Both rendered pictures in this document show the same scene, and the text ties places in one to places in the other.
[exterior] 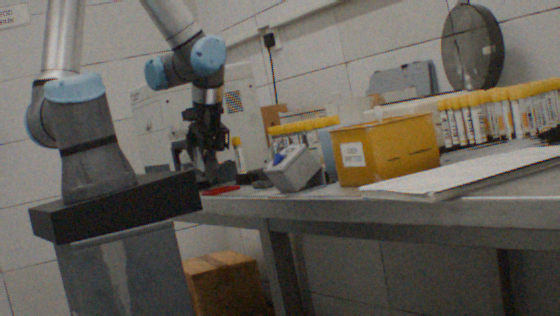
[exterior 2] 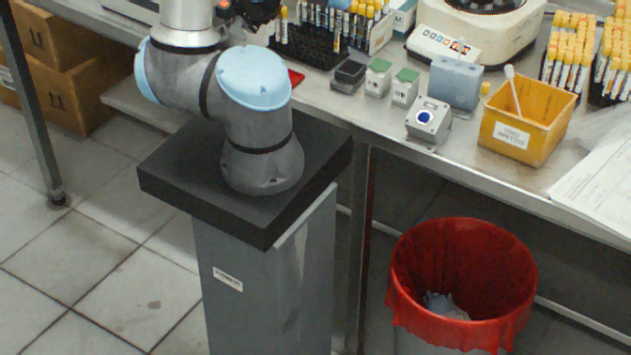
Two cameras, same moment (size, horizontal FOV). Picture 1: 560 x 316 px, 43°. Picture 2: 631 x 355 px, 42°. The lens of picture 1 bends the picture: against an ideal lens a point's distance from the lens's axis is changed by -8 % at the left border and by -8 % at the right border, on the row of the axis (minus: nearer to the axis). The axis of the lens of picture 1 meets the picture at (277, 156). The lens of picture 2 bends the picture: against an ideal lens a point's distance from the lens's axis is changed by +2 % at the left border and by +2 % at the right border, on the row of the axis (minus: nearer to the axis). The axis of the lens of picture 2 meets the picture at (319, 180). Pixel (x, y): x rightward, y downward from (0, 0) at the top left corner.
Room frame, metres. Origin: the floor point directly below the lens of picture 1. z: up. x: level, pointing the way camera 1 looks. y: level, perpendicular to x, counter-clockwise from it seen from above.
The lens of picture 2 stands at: (0.40, 0.80, 1.91)
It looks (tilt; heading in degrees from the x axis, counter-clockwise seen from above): 43 degrees down; 330
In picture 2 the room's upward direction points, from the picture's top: 1 degrees clockwise
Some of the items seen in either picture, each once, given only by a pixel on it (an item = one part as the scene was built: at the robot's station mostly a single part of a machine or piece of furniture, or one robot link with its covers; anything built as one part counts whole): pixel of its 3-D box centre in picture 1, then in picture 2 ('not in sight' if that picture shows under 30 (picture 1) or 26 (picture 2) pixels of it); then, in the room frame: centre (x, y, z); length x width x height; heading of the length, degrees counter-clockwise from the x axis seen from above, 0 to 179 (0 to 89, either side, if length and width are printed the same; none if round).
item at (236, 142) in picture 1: (261, 156); (308, 29); (1.76, 0.04, 0.93); 0.17 x 0.09 x 0.11; 25
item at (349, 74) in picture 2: (275, 175); (350, 73); (1.62, 0.01, 0.89); 0.09 x 0.05 x 0.04; 120
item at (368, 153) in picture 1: (385, 150); (525, 120); (1.28, -0.18, 0.92); 0.13 x 0.13 x 0.10; 25
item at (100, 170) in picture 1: (93, 167); (261, 146); (1.39, 0.34, 0.99); 0.15 x 0.15 x 0.10
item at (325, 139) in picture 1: (346, 151); (454, 84); (1.44, -0.13, 0.92); 0.10 x 0.07 x 0.10; 34
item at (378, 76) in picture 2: not in sight; (378, 78); (1.56, -0.02, 0.91); 0.05 x 0.04 x 0.07; 117
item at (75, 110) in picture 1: (77, 108); (252, 94); (1.39, 0.35, 1.11); 0.13 x 0.12 x 0.14; 36
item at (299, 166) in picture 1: (301, 167); (432, 115); (1.39, -0.04, 0.92); 0.13 x 0.07 x 0.08; 117
